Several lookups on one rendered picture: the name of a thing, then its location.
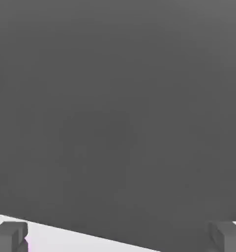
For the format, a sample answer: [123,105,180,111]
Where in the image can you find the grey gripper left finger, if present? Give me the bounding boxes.
[0,220,29,252]

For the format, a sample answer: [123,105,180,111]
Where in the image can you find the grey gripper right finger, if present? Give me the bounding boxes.
[207,220,236,252]

